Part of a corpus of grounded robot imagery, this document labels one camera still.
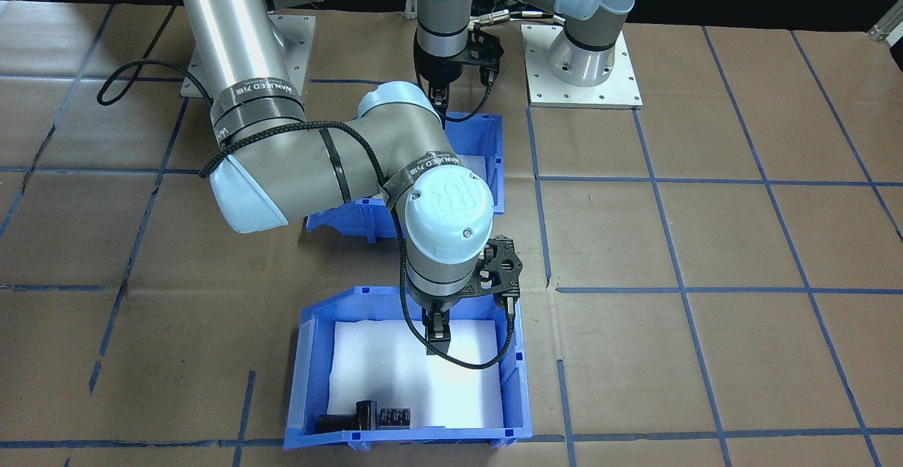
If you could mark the blue bin holding push buttons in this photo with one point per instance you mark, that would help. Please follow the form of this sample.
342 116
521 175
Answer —
487 135

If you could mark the blue bin holding black parts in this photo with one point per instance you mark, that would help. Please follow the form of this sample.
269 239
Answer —
423 439

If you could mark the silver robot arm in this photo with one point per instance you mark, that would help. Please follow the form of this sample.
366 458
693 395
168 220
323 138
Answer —
451 1
233 37

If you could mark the white foam liner under parts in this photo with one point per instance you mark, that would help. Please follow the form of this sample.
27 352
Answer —
381 368

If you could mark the black ribbed block part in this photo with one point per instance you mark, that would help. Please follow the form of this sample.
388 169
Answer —
395 417

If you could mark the black T-shaped part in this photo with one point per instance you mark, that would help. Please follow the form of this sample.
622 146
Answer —
363 416

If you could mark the aluminium profile bar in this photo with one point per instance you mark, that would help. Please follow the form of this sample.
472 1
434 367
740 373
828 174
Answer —
889 28

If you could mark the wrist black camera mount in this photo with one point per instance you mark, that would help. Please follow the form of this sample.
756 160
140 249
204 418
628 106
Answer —
487 51
502 266

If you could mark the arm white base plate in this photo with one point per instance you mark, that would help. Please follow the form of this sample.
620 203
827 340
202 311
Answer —
607 94
296 44

